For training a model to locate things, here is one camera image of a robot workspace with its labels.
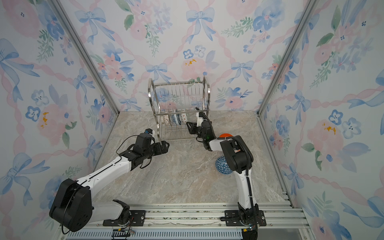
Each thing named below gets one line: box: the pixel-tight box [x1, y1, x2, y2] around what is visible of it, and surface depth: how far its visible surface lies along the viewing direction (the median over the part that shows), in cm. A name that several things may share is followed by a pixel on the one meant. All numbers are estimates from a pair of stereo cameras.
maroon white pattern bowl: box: [163, 114, 170, 126], surface depth 102 cm
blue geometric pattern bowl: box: [215, 156, 234, 175], surface depth 92 cm
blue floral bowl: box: [171, 114, 180, 125], surface depth 102 cm
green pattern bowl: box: [181, 113, 188, 123], surface depth 102 cm
